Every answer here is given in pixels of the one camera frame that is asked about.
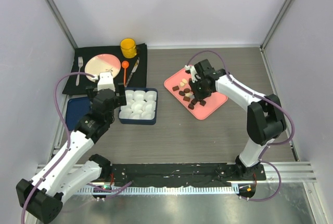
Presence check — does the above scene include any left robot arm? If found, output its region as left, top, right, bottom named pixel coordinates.
left=16, top=83, right=126, bottom=223

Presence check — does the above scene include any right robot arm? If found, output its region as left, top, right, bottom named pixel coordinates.
left=185, top=59, right=287, bottom=180

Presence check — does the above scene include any dark blue chocolate box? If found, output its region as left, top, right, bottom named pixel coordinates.
left=118, top=87, right=158, bottom=125

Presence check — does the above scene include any black cloth placemat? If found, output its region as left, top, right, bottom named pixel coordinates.
left=71, top=44, right=148, bottom=88

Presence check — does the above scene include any dark blue box lid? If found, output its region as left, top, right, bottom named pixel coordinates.
left=65, top=97, right=90, bottom=131

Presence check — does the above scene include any pink plastic tray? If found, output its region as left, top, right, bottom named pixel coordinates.
left=163, top=64, right=229, bottom=121

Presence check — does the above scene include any orange plastic spoon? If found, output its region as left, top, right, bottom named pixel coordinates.
left=122, top=60, right=130, bottom=87

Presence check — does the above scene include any pink and cream plate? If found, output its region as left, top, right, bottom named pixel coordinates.
left=84, top=54, right=121, bottom=78

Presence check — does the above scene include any silver fork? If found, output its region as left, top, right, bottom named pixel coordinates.
left=75, top=57, right=84, bottom=86

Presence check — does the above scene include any steak knife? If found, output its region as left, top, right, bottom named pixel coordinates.
left=125, top=57, right=140, bottom=87

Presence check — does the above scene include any yellow mug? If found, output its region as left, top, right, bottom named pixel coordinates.
left=120, top=38, right=137, bottom=59

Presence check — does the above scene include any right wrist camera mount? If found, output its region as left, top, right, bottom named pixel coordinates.
left=184, top=65, right=200, bottom=83

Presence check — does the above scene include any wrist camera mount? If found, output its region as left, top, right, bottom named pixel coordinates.
left=184, top=65, right=200, bottom=83
left=96, top=72, right=116, bottom=92

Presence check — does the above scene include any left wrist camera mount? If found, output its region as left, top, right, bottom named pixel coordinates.
left=96, top=72, right=116, bottom=92

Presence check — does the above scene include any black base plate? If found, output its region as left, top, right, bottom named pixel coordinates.
left=112, top=163, right=266, bottom=188

